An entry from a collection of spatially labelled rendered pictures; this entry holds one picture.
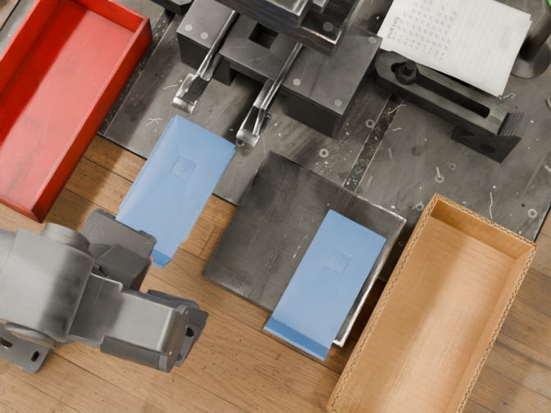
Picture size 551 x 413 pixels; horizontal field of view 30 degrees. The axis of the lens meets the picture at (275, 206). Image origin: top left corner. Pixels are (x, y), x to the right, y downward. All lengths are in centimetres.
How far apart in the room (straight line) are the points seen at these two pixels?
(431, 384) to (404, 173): 24
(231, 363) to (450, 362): 23
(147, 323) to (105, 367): 31
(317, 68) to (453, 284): 28
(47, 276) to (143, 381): 36
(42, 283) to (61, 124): 43
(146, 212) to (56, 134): 18
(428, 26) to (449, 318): 33
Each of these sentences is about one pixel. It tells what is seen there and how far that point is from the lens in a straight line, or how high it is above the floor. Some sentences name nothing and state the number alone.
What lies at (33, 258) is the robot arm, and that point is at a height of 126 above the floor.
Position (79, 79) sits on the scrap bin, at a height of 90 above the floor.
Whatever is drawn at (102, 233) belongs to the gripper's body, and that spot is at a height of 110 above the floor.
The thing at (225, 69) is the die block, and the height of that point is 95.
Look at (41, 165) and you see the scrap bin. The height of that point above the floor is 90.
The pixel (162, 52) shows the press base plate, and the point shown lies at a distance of 121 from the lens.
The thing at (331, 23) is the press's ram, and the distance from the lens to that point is 96.
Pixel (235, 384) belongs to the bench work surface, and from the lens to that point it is 111.
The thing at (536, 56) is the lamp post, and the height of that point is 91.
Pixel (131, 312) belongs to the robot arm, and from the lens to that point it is 82.
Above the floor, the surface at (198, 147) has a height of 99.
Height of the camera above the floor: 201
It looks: 75 degrees down
